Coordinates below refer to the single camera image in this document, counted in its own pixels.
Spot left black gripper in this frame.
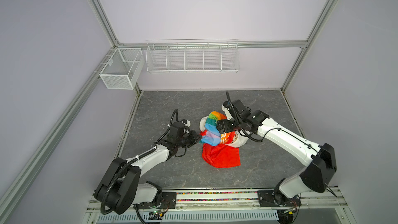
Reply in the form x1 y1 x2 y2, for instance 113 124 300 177
177 130 202 148

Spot colourful red white kids jacket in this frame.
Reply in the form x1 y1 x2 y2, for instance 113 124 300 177
200 111 248 168

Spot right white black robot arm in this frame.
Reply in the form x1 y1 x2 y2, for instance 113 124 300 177
217 100 337 206

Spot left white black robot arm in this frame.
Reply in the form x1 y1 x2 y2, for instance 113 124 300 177
94 121 202 215

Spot white mesh box basket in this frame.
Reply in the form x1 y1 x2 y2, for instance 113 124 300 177
99 48 145 90

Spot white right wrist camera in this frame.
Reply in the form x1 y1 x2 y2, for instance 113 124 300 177
221 105 232 120

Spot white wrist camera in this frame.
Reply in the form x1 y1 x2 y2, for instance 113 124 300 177
181 119 191 127
221 105 232 120

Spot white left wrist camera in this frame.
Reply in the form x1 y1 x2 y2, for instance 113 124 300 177
181 119 191 127

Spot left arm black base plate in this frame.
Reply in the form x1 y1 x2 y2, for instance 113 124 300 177
138 191 177 209

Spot aluminium front rail frame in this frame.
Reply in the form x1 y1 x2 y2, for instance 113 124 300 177
83 187 357 224

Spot long white wire basket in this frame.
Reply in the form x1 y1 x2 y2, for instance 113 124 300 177
146 39 240 73

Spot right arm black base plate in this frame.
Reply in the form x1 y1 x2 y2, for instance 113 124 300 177
257 190 302 207

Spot white vented cable duct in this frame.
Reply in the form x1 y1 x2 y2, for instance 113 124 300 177
96 209 279 224

